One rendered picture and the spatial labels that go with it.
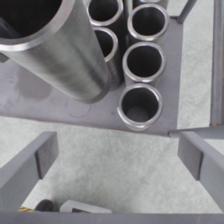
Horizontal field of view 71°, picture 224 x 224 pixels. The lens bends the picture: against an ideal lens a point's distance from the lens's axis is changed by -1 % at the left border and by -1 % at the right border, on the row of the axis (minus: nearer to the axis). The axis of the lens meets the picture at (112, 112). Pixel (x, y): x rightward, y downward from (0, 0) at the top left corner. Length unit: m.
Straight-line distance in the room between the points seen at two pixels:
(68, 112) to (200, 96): 0.75
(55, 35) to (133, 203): 0.95
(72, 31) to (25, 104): 0.72
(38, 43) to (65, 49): 0.04
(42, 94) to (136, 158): 0.62
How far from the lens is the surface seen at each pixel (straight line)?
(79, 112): 0.76
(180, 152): 0.17
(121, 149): 0.97
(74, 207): 0.96
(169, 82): 0.77
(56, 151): 0.17
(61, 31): 0.20
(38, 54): 0.21
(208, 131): 0.47
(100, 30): 0.56
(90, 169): 1.02
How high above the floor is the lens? 0.97
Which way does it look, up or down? 78 degrees down
